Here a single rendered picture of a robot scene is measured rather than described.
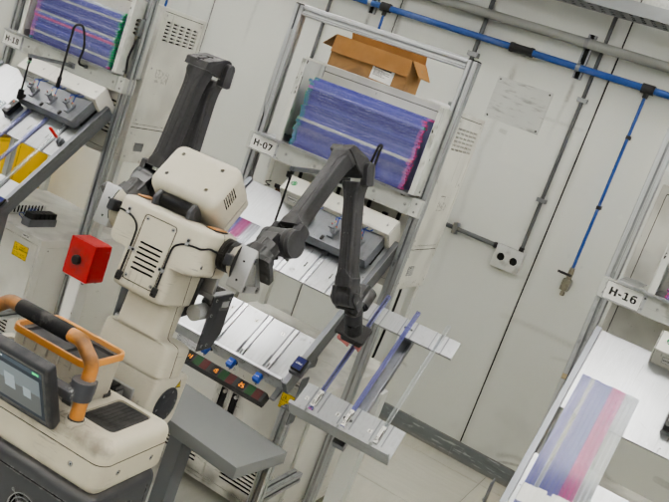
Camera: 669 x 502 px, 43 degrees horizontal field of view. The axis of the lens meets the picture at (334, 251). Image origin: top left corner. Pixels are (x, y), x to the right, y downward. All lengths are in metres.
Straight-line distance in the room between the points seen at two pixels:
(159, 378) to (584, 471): 1.25
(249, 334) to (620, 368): 1.21
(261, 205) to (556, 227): 1.72
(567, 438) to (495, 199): 2.05
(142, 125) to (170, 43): 0.39
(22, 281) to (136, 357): 1.69
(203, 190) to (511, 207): 2.57
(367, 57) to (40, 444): 2.14
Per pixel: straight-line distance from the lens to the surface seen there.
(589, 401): 2.73
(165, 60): 3.98
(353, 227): 2.44
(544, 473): 2.60
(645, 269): 3.00
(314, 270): 3.02
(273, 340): 2.85
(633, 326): 3.02
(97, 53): 3.84
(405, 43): 3.14
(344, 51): 3.54
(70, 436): 1.92
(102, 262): 3.39
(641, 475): 4.49
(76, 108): 3.77
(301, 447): 3.13
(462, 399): 4.61
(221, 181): 2.14
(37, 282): 3.89
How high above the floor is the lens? 1.69
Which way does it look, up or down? 11 degrees down
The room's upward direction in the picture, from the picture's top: 20 degrees clockwise
